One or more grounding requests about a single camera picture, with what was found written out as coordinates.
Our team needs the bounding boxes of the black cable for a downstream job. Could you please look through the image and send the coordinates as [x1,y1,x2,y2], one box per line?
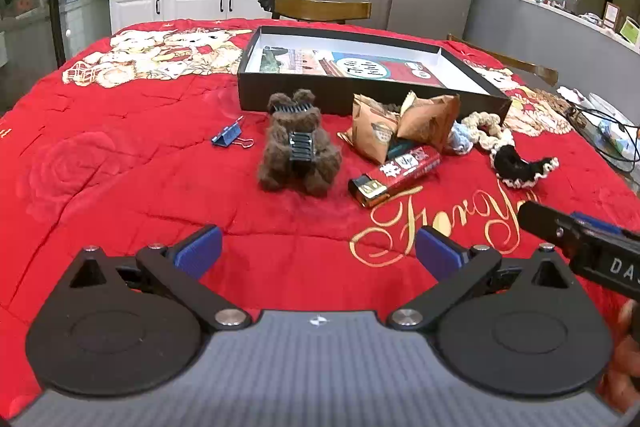
[565,104,640,172]

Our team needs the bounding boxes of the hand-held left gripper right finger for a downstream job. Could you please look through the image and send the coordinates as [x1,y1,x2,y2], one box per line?
[387,226,573,333]

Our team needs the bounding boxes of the red snack bar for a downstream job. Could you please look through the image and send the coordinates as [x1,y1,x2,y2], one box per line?
[348,146,443,208]

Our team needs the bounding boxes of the blue binder clip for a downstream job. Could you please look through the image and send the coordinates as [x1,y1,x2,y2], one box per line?
[210,114,253,151]

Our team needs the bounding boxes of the wooden chair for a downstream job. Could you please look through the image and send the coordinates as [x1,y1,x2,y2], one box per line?
[446,33,559,88]
[258,0,373,25]

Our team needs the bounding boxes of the black white-trimmed scrunchie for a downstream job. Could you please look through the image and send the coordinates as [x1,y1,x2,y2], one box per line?
[489,144,560,190]

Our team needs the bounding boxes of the red printed blanket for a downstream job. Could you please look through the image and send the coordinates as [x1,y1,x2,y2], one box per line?
[0,18,640,418]

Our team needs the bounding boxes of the shallow black box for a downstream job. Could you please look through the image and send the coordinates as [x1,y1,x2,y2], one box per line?
[236,26,512,122]

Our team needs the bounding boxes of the beige scrunchie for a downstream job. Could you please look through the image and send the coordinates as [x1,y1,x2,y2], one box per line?
[460,111,515,152]

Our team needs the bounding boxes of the white kitchen cabinet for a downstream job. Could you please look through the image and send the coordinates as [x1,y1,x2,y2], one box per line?
[106,0,304,35]

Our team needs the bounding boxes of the person's right hand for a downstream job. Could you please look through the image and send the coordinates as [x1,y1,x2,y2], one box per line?
[600,299,640,413]

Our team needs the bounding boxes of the blue scrunchie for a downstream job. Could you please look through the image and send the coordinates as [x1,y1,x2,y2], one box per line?
[446,121,478,156]

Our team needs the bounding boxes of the brown snack packet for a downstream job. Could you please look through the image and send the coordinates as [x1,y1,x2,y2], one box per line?
[397,91,461,152]
[337,93,401,165]

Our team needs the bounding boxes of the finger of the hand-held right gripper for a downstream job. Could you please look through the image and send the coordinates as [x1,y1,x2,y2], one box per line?
[572,212,623,236]
[517,201,583,258]

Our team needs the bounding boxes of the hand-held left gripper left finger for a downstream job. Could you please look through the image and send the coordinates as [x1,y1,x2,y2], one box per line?
[67,224,253,333]

